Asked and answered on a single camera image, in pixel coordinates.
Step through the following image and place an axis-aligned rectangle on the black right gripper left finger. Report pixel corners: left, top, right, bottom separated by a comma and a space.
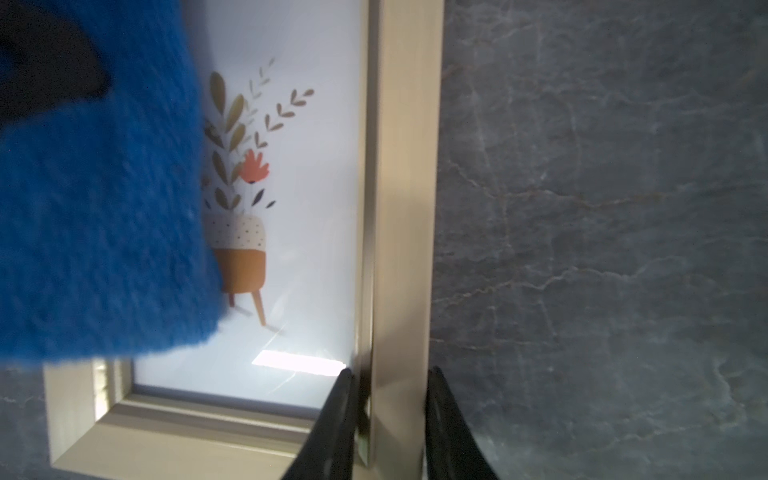
282, 368, 359, 480

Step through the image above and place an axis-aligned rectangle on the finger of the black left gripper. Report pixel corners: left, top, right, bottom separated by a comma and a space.
1, 1, 111, 123

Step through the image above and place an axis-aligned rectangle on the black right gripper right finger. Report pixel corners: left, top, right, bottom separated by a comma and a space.
425, 366, 499, 480

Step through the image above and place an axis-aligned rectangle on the blue microfiber cloth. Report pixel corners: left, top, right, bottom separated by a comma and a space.
1, 1, 224, 364

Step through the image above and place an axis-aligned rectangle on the gold frame with deer print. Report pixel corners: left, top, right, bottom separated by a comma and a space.
44, 1, 444, 479

